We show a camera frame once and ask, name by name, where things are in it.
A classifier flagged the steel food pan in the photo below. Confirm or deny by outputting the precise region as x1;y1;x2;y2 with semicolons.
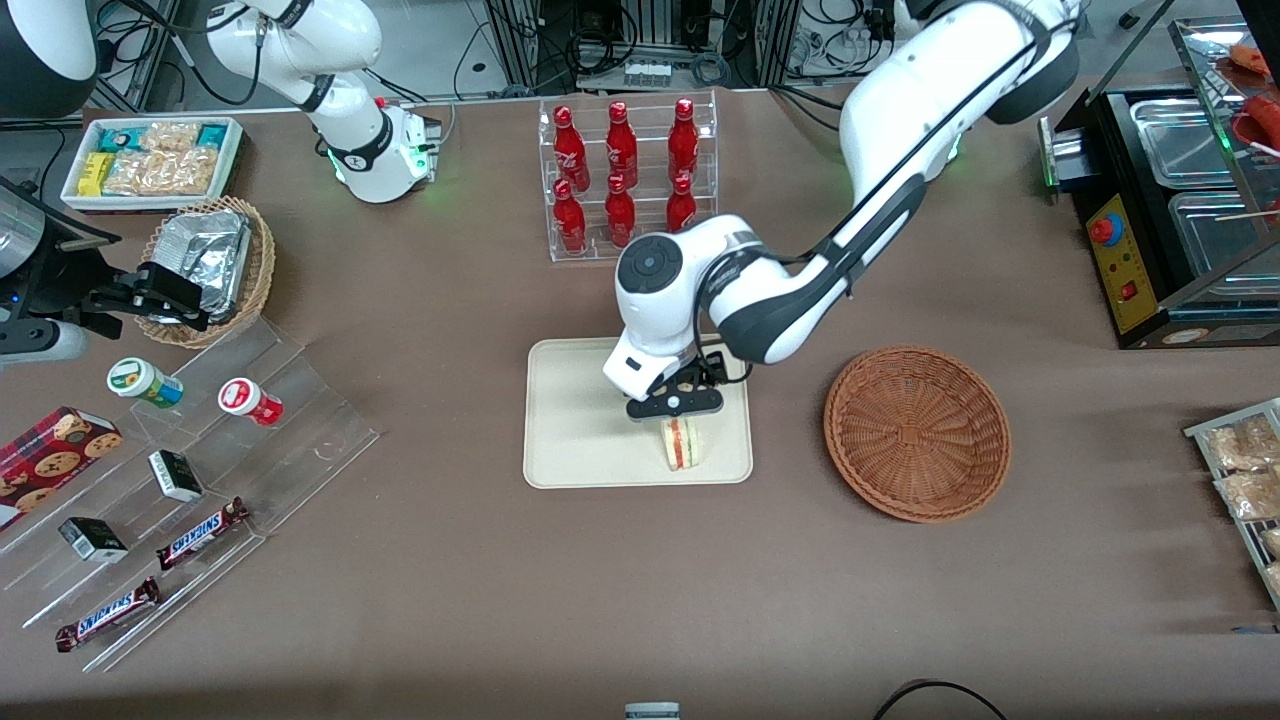
1168;190;1280;301
1130;98;1246;191

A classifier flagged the clear acrylic bottle rack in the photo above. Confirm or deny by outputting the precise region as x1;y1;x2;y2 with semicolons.
538;90;719;264

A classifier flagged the green lidded snack jar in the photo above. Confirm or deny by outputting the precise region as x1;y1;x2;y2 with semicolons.
107;357;185;410

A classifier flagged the small dark green box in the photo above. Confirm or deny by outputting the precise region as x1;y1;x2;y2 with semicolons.
58;516;129;563
148;450;204;503

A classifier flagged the clear cracker bag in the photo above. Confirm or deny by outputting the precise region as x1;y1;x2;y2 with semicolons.
103;148;221;196
140;122;201;153

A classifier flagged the clear acrylic stepped stand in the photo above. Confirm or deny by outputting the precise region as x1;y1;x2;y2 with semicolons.
0;318;382;673

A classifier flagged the black food warmer appliance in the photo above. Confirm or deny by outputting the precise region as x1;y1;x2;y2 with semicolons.
1038;15;1280;351

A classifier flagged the brown wicker basket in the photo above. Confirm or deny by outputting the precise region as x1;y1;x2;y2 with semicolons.
823;345;1012;524

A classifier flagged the cream rectangular tray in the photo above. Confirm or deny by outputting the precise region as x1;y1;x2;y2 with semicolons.
523;334;754;490

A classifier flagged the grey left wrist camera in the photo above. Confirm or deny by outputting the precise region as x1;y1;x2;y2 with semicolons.
626;390;725;420

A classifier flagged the Snickers chocolate bar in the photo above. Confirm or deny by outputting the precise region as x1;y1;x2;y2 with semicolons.
55;577;161;653
156;497;251;571

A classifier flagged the red chocolate chip cookie box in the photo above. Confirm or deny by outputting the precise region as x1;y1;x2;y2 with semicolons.
0;405;124;531

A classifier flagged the red lidded snack jar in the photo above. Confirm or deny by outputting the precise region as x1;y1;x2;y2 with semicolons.
218;377;284;428

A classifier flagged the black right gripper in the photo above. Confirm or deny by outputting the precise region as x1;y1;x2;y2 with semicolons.
20;235;213;331

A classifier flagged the triangular sandwich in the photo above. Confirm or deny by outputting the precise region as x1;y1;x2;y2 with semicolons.
658;417;705;472

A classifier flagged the black looped cable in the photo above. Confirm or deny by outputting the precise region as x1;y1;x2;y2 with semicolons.
873;679;1007;720

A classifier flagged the red soda bottle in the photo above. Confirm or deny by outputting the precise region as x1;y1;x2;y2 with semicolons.
668;98;700;183
553;105;591;193
666;172;698;233
553;180;589;254
606;101;639;189
605;175;637;246

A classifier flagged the silver foil wrapped pack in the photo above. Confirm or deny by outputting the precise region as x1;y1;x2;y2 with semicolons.
152;210;251;316

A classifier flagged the light wicker basket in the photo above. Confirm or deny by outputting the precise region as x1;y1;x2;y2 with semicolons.
133;196;277;349

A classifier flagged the white plastic bin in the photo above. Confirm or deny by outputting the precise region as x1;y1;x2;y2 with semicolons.
60;116;244;213

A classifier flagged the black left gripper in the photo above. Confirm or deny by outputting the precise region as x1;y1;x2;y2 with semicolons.
655;352;728;394

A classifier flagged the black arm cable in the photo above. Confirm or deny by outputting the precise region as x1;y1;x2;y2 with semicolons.
693;20;1061;387

